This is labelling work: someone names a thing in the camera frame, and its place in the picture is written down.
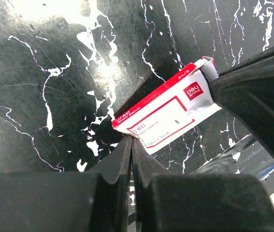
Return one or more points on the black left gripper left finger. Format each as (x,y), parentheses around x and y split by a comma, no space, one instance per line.
(92,201)

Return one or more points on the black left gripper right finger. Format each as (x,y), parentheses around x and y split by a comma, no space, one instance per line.
(168,202)

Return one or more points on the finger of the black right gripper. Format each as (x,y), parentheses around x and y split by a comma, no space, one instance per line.
(247,92)

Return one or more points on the red white staple box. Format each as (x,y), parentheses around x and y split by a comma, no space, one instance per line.
(175,107)

